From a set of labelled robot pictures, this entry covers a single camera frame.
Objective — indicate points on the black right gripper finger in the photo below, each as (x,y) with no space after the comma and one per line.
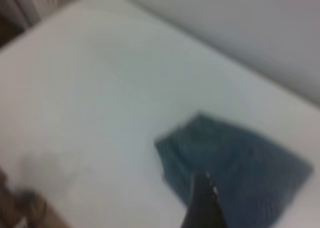
(203,208)

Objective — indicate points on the blue washed denim pants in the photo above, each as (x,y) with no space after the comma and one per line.
(237,163)

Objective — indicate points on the white ribbed background panel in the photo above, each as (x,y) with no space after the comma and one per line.
(30,3)

